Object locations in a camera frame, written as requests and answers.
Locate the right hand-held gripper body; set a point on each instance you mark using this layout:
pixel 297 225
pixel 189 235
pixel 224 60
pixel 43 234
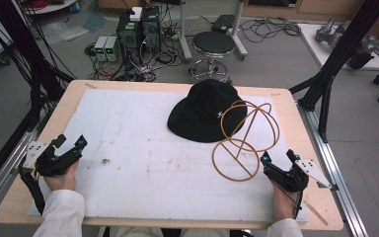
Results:
pixel 288 181

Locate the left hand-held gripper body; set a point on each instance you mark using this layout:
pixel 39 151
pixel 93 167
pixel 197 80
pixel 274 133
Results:
pixel 56 163

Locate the black bucket hat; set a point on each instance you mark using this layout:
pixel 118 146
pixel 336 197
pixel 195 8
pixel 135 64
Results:
pixel 204 112

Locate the person's left hand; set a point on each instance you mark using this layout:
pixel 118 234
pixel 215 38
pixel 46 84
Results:
pixel 62 181

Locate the person's right hand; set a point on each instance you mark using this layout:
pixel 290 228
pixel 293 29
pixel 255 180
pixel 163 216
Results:
pixel 284 204

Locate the thin wooden stick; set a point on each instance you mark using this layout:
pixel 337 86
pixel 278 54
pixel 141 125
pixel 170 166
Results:
pixel 316 213

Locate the white foam mat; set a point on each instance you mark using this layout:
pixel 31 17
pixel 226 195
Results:
pixel 138 148

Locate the grey power supply unit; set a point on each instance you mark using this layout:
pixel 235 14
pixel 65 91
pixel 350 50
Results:
pixel 112 48
pixel 100 47

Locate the clear plastic bag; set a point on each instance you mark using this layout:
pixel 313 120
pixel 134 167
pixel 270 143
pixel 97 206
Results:
pixel 65 32

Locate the white platform board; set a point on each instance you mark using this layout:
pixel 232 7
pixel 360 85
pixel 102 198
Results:
pixel 312 46

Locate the black computer tower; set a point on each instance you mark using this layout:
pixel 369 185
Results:
pixel 151 29
pixel 129 36

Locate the black round stool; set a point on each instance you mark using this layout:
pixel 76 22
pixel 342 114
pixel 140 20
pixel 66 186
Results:
pixel 213 42

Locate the white table leg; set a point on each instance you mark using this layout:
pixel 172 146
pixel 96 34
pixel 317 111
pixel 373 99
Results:
pixel 185 29
pixel 239 33

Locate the white round table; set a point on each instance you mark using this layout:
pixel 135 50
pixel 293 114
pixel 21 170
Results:
pixel 52 7

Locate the white box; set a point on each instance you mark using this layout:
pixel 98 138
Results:
pixel 136 14

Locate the black flat device box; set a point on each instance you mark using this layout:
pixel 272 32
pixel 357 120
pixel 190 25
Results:
pixel 223 23

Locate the aluminium rail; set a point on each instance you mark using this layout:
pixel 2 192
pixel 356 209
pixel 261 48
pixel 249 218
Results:
pixel 335 171
pixel 3 171

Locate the black metal frame stand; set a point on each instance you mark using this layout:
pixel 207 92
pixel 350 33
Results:
pixel 342 49
pixel 23 49

